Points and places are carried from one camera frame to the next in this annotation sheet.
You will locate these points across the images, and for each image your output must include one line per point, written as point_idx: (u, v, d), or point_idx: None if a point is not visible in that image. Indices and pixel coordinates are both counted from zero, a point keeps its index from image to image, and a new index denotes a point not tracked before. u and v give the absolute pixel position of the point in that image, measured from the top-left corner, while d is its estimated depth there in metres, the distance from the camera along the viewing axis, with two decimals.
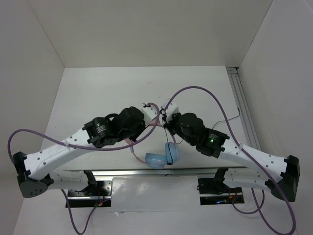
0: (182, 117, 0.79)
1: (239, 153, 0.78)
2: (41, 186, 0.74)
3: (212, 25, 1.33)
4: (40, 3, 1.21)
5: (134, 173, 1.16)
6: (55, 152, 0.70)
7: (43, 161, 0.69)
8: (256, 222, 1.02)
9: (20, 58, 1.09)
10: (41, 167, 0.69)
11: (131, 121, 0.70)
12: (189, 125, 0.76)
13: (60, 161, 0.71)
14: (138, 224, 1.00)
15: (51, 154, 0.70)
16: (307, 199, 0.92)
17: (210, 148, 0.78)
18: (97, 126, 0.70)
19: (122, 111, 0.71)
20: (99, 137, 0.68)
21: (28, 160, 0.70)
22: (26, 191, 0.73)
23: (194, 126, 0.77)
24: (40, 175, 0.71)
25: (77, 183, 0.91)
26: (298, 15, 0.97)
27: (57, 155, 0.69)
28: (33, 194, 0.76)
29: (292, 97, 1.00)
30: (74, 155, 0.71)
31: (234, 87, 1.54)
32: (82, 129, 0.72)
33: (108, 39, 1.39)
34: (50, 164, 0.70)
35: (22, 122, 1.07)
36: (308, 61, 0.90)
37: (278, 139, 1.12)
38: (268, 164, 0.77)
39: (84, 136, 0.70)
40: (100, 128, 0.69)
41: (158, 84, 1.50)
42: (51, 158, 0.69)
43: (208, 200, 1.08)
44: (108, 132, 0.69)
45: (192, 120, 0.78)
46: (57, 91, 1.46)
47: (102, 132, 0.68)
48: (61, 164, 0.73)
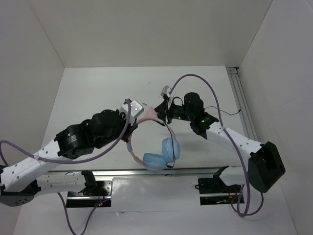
0: (187, 96, 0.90)
1: (221, 133, 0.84)
2: (26, 196, 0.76)
3: (212, 23, 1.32)
4: (39, 4, 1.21)
5: (134, 173, 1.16)
6: (28, 165, 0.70)
7: (16, 175, 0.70)
8: (256, 223, 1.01)
9: (20, 60, 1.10)
10: (15, 180, 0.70)
11: (104, 128, 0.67)
12: (189, 102, 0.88)
13: (34, 174, 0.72)
14: (137, 224, 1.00)
15: (24, 167, 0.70)
16: (306, 200, 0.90)
17: (200, 127, 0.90)
18: (69, 135, 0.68)
19: (93, 117, 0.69)
20: (70, 148, 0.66)
21: (4, 174, 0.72)
22: (11, 201, 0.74)
23: (195, 104, 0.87)
24: (17, 187, 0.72)
25: (72, 186, 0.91)
26: (298, 13, 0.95)
27: (30, 169, 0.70)
28: (19, 202, 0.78)
29: (292, 98, 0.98)
30: (47, 168, 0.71)
31: (235, 87, 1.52)
32: (54, 141, 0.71)
33: (107, 39, 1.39)
34: (24, 177, 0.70)
35: (22, 122, 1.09)
36: (307, 61, 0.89)
37: (278, 139, 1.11)
38: (242, 144, 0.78)
39: (55, 147, 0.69)
40: (72, 138, 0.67)
41: (158, 84, 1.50)
42: (25, 172, 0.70)
43: (208, 200, 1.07)
44: (79, 142, 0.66)
45: (194, 99, 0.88)
46: (57, 91, 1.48)
47: (74, 143, 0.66)
48: (37, 176, 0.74)
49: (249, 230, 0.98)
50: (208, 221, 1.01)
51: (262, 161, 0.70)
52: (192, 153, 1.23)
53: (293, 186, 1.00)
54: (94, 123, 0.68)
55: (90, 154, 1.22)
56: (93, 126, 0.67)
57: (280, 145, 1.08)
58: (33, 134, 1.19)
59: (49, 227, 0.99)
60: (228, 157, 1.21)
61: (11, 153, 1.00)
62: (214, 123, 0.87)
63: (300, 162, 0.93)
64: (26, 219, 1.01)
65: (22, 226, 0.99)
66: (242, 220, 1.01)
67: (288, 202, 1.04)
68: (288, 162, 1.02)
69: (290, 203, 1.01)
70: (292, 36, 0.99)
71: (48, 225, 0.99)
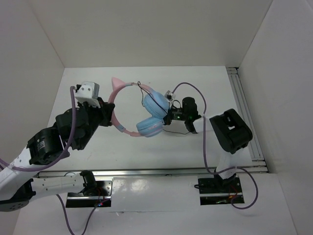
0: (186, 100, 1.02)
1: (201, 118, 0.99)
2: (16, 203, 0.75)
3: (212, 23, 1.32)
4: (39, 4, 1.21)
5: (134, 173, 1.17)
6: (6, 175, 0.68)
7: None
8: (256, 223, 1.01)
9: (20, 61, 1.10)
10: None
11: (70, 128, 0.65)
12: (186, 105, 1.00)
13: (13, 183, 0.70)
14: (137, 224, 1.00)
15: (2, 177, 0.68)
16: (306, 200, 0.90)
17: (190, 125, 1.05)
18: (38, 141, 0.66)
19: (57, 120, 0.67)
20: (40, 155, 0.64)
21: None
22: (4, 207, 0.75)
23: (191, 107, 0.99)
24: (2, 196, 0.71)
25: (71, 188, 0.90)
26: (298, 13, 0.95)
27: (7, 179, 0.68)
28: (15, 206, 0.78)
29: (292, 98, 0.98)
30: (24, 176, 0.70)
31: (235, 87, 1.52)
32: (25, 149, 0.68)
33: (107, 39, 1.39)
34: (4, 187, 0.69)
35: (21, 122, 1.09)
36: (307, 61, 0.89)
37: (278, 139, 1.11)
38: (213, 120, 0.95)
39: (28, 155, 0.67)
40: (41, 143, 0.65)
41: (158, 84, 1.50)
42: (3, 181, 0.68)
43: (208, 200, 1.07)
44: (50, 147, 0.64)
45: (190, 103, 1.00)
46: (57, 91, 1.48)
47: (44, 149, 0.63)
48: (19, 184, 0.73)
49: (249, 230, 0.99)
50: (208, 221, 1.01)
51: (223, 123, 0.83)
52: (192, 153, 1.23)
53: (292, 185, 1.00)
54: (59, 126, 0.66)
55: (90, 154, 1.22)
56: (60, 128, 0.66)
57: (280, 144, 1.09)
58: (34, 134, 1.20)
59: (49, 228, 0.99)
60: None
61: (12, 154, 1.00)
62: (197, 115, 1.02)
63: (300, 163, 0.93)
64: (26, 220, 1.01)
65: (23, 227, 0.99)
66: (242, 220, 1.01)
67: (288, 202, 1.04)
68: (288, 162, 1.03)
69: (290, 203, 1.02)
70: (292, 36, 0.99)
71: (48, 225, 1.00)
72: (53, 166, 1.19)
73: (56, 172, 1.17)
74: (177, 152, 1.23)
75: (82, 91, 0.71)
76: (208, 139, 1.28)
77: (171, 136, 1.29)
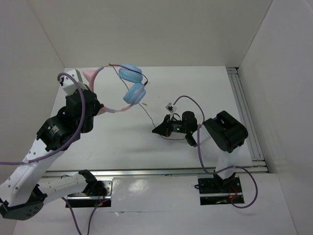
0: (186, 114, 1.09)
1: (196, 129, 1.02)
2: (33, 206, 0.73)
3: (212, 24, 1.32)
4: (39, 4, 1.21)
5: (135, 173, 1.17)
6: (22, 173, 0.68)
7: (14, 186, 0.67)
8: (256, 223, 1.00)
9: (20, 61, 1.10)
10: (15, 193, 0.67)
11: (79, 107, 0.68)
12: (186, 119, 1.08)
13: (32, 179, 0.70)
14: (137, 224, 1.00)
15: (18, 177, 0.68)
16: (306, 199, 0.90)
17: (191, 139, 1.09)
18: (50, 128, 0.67)
19: (66, 103, 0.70)
20: (55, 139, 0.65)
21: (2, 191, 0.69)
22: (21, 213, 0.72)
23: (190, 122, 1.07)
24: (21, 199, 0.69)
25: (74, 186, 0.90)
26: (298, 13, 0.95)
27: (24, 176, 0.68)
28: (31, 212, 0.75)
29: (292, 98, 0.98)
30: (41, 168, 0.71)
31: (234, 87, 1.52)
32: (37, 140, 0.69)
33: (107, 39, 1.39)
34: (22, 186, 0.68)
35: (21, 122, 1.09)
36: (307, 61, 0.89)
37: (278, 139, 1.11)
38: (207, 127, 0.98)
39: (42, 145, 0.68)
40: (54, 129, 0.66)
41: (158, 84, 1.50)
42: (21, 180, 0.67)
43: (208, 200, 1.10)
44: (64, 129, 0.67)
45: (190, 117, 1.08)
46: (57, 92, 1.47)
47: (58, 132, 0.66)
48: (35, 181, 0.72)
49: (249, 230, 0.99)
50: (209, 221, 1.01)
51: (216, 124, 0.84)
52: (192, 153, 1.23)
53: (292, 185, 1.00)
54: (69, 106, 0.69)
55: (90, 154, 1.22)
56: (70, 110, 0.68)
57: (280, 144, 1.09)
58: (34, 134, 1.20)
59: (49, 228, 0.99)
60: None
61: (12, 153, 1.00)
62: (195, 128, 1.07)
63: (300, 162, 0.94)
64: (25, 221, 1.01)
65: (23, 227, 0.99)
66: (242, 220, 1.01)
67: (288, 201, 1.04)
68: (288, 161, 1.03)
69: (291, 202, 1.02)
70: (292, 36, 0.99)
71: (48, 225, 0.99)
72: (53, 167, 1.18)
73: (56, 172, 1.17)
74: (177, 152, 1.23)
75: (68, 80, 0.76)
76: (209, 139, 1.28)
77: (171, 136, 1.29)
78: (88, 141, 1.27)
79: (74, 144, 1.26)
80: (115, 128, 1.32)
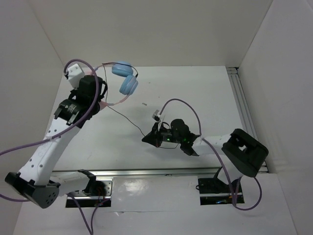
0: (174, 123, 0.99)
1: (201, 143, 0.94)
2: (54, 190, 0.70)
3: (212, 24, 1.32)
4: (39, 3, 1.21)
5: (134, 173, 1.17)
6: (45, 151, 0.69)
7: (38, 164, 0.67)
8: (256, 222, 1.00)
9: (20, 60, 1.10)
10: (40, 170, 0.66)
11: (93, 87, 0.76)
12: (177, 128, 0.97)
13: (54, 157, 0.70)
14: (137, 224, 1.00)
15: (41, 155, 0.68)
16: (306, 199, 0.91)
17: (190, 149, 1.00)
18: (67, 107, 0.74)
19: (79, 84, 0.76)
20: (73, 116, 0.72)
21: (23, 174, 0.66)
22: (42, 199, 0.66)
23: (182, 131, 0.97)
24: (44, 178, 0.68)
25: (79, 181, 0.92)
26: (298, 13, 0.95)
27: (48, 152, 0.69)
28: (50, 201, 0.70)
29: (292, 97, 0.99)
30: (62, 146, 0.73)
31: (235, 87, 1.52)
32: (55, 119, 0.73)
33: (107, 39, 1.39)
34: (47, 163, 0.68)
35: (21, 122, 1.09)
36: (307, 61, 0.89)
37: (278, 139, 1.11)
38: (217, 141, 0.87)
39: (61, 122, 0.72)
40: (72, 107, 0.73)
41: (158, 84, 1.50)
42: (45, 157, 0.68)
43: (208, 201, 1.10)
44: (79, 107, 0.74)
45: (181, 125, 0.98)
46: (57, 92, 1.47)
47: (75, 109, 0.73)
48: (55, 162, 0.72)
49: (249, 230, 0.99)
50: (209, 221, 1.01)
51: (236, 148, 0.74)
52: None
53: (291, 185, 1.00)
54: (84, 86, 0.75)
55: (90, 154, 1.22)
56: (84, 89, 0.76)
57: (280, 144, 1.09)
58: (35, 133, 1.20)
59: (50, 227, 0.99)
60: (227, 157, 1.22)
61: (12, 152, 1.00)
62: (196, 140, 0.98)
63: (300, 162, 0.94)
64: (25, 221, 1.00)
65: (23, 226, 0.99)
66: (242, 220, 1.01)
67: (288, 201, 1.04)
68: (288, 161, 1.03)
69: (290, 202, 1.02)
70: (292, 36, 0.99)
71: (49, 225, 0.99)
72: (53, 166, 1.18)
73: (56, 172, 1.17)
74: (177, 152, 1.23)
75: (72, 72, 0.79)
76: None
77: None
78: (88, 141, 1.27)
79: (74, 144, 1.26)
80: (115, 128, 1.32)
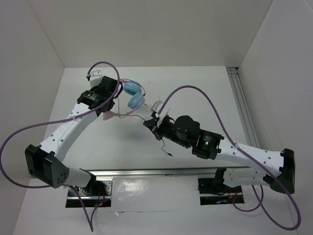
0: (179, 122, 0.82)
1: (236, 153, 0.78)
2: (65, 170, 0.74)
3: (212, 24, 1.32)
4: (39, 3, 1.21)
5: (134, 173, 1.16)
6: (66, 128, 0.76)
7: (59, 139, 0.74)
8: (256, 222, 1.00)
9: (20, 61, 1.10)
10: (60, 144, 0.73)
11: (113, 82, 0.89)
12: (186, 129, 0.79)
13: (73, 135, 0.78)
14: (137, 224, 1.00)
15: (63, 131, 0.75)
16: (306, 199, 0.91)
17: (206, 151, 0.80)
18: (89, 96, 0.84)
19: (101, 81, 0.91)
20: (94, 102, 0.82)
21: (44, 146, 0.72)
22: (56, 175, 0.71)
23: (191, 130, 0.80)
24: (60, 153, 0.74)
25: (81, 180, 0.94)
26: (298, 13, 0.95)
27: (69, 130, 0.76)
28: (59, 180, 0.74)
29: (292, 97, 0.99)
30: (80, 128, 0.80)
31: (234, 87, 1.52)
32: (78, 104, 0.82)
33: (107, 39, 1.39)
34: (67, 139, 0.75)
35: (21, 122, 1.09)
36: (307, 61, 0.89)
37: (278, 139, 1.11)
38: (266, 160, 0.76)
39: (83, 106, 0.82)
40: (93, 96, 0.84)
41: (158, 84, 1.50)
42: (66, 133, 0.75)
43: (208, 200, 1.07)
44: (100, 97, 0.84)
45: (190, 125, 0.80)
46: (57, 91, 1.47)
47: (97, 98, 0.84)
48: (73, 140, 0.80)
49: (250, 230, 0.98)
50: (209, 221, 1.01)
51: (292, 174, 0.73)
52: (192, 153, 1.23)
53: None
54: (106, 82, 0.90)
55: (90, 154, 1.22)
56: (105, 83, 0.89)
57: (280, 144, 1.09)
58: (35, 133, 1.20)
59: (49, 228, 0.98)
60: None
61: (12, 152, 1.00)
62: (223, 143, 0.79)
63: (300, 162, 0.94)
64: (25, 220, 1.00)
65: (22, 226, 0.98)
66: (242, 220, 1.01)
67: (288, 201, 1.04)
68: None
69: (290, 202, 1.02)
70: (292, 36, 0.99)
71: (48, 225, 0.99)
72: None
73: None
74: (177, 152, 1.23)
75: (93, 76, 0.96)
76: None
77: None
78: (88, 141, 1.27)
79: (74, 144, 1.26)
80: (115, 128, 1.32)
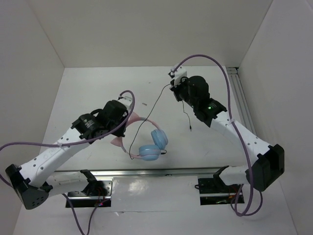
0: (192, 79, 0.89)
1: (228, 126, 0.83)
2: (42, 194, 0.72)
3: (212, 24, 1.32)
4: (39, 3, 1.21)
5: (134, 174, 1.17)
6: (51, 154, 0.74)
7: (40, 166, 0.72)
8: (256, 223, 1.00)
9: (20, 61, 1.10)
10: (39, 172, 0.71)
11: (117, 111, 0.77)
12: (194, 85, 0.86)
13: (56, 163, 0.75)
14: (137, 224, 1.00)
15: (46, 158, 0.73)
16: (306, 199, 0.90)
17: (205, 113, 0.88)
18: (85, 122, 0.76)
19: (106, 105, 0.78)
20: (88, 131, 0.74)
21: (24, 170, 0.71)
22: (30, 199, 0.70)
23: (199, 87, 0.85)
24: (40, 179, 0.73)
25: (76, 184, 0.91)
26: (299, 13, 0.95)
27: (53, 158, 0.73)
28: (35, 203, 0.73)
29: (292, 97, 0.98)
30: (67, 155, 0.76)
31: (235, 87, 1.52)
32: (72, 128, 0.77)
33: (107, 39, 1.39)
34: (48, 167, 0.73)
35: (21, 122, 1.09)
36: (307, 60, 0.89)
37: (278, 139, 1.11)
38: (250, 143, 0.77)
39: (76, 133, 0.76)
40: (89, 123, 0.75)
41: (158, 84, 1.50)
42: (48, 161, 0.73)
43: (208, 200, 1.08)
44: (96, 125, 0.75)
45: (201, 83, 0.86)
46: (57, 91, 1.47)
47: (92, 126, 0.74)
48: (57, 166, 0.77)
49: (249, 230, 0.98)
50: (208, 221, 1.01)
51: (268, 166, 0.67)
52: (192, 153, 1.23)
53: (292, 185, 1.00)
54: (108, 108, 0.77)
55: (90, 154, 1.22)
56: (107, 110, 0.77)
57: (280, 144, 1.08)
58: (34, 133, 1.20)
59: (49, 228, 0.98)
60: (228, 157, 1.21)
61: (12, 153, 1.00)
62: (223, 113, 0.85)
63: (300, 162, 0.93)
64: (25, 220, 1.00)
65: (22, 226, 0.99)
66: (242, 220, 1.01)
67: (288, 201, 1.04)
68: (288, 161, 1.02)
69: (290, 201, 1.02)
70: (293, 35, 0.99)
71: (47, 225, 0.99)
72: None
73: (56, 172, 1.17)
74: (177, 152, 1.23)
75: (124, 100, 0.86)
76: (208, 139, 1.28)
77: (171, 135, 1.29)
78: None
79: None
80: None
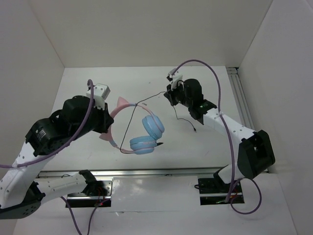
0: (187, 81, 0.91)
1: (216, 119, 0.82)
2: (28, 206, 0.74)
3: (212, 24, 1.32)
4: (39, 4, 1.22)
5: (134, 174, 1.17)
6: (12, 176, 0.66)
7: (6, 189, 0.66)
8: (256, 223, 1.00)
9: (20, 62, 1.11)
10: (6, 195, 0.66)
11: (78, 112, 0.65)
12: (188, 85, 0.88)
13: (23, 182, 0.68)
14: (137, 224, 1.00)
15: (9, 180, 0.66)
16: (307, 199, 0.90)
17: (197, 112, 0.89)
18: (39, 130, 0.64)
19: (64, 105, 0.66)
20: (42, 142, 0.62)
21: None
22: (18, 213, 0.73)
23: (192, 87, 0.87)
24: (12, 201, 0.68)
25: (74, 186, 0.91)
26: (299, 13, 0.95)
27: (14, 180, 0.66)
28: (28, 211, 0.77)
29: (293, 97, 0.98)
30: (33, 171, 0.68)
31: (235, 87, 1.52)
32: (26, 143, 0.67)
33: (107, 39, 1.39)
34: (13, 189, 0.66)
35: (21, 122, 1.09)
36: (307, 61, 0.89)
37: (278, 139, 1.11)
38: (236, 130, 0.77)
39: (30, 149, 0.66)
40: (43, 132, 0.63)
41: (159, 84, 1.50)
42: (11, 183, 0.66)
43: (208, 201, 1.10)
44: (53, 133, 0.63)
45: (193, 83, 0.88)
46: (57, 91, 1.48)
47: (47, 134, 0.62)
48: (28, 184, 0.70)
49: (249, 230, 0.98)
50: (208, 221, 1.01)
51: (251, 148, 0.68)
52: (192, 153, 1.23)
53: (292, 185, 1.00)
54: (67, 109, 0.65)
55: (90, 154, 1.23)
56: (66, 113, 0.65)
57: (280, 144, 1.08)
58: None
59: (49, 228, 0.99)
60: (227, 157, 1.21)
61: (11, 154, 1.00)
62: (212, 109, 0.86)
63: (300, 162, 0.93)
64: (24, 220, 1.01)
65: (22, 226, 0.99)
66: (242, 220, 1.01)
67: (288, 201, 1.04)
68: (288, 161, 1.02)
69: (290, 201, 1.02)
70: (292, 36, 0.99)
71: (47, 225, 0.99)
72: (53, 166, 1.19)
73: (56, 172, 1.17)
74: (176, 152, 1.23)
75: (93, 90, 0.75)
76: (208, 139, 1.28)
77: (171, 135, 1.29)
78: (88, 142, 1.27)
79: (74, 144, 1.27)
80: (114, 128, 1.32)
